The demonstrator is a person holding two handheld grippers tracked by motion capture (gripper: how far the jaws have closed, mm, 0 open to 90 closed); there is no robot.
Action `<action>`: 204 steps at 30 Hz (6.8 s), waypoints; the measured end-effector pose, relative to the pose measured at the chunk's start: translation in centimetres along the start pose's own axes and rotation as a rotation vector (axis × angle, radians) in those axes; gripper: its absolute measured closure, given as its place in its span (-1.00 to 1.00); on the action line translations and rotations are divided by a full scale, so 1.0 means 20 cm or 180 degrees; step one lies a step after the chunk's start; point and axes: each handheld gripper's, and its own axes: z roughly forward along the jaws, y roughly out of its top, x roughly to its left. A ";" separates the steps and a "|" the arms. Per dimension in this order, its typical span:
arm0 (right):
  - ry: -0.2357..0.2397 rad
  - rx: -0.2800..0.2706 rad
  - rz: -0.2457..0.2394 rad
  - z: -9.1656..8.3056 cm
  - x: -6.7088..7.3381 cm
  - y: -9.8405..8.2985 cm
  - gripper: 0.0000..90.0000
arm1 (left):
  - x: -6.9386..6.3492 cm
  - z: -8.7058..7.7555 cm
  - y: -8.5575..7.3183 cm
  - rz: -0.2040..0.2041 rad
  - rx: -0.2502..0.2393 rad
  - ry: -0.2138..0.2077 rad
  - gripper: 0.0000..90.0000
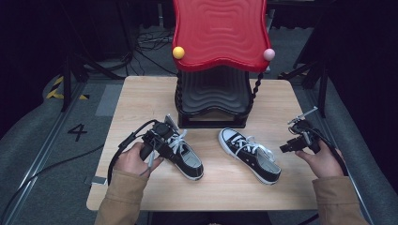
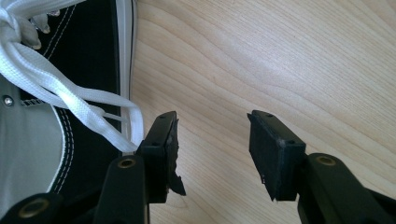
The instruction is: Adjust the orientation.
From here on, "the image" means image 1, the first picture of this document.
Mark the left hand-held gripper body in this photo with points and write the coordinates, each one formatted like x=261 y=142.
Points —
x=159 y=131

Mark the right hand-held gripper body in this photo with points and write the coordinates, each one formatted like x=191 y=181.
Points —
x=308 y=132

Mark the black canvas sneaker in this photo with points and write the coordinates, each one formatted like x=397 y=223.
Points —
x=187 y=159
x=250 y=154

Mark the red and black shoe rack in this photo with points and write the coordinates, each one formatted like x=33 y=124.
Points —
x=219 y=37

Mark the person's left hand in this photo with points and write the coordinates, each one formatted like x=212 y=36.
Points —
x=131 y=161

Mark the person's right hand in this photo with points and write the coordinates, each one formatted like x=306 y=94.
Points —
x=325 y=162

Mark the black tripod stand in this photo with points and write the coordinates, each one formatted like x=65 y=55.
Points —
x=322 y=84
x=67 y=81

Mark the grey tape piece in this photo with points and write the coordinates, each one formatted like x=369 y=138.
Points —
x=98 y=180

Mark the yellow ball knob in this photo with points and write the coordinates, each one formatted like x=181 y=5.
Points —
x=178 y=52

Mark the pink ball knob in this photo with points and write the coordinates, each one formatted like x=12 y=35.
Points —
x=269 y=54

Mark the yellow and black floor tape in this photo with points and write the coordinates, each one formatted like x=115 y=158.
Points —
x=56 y=90

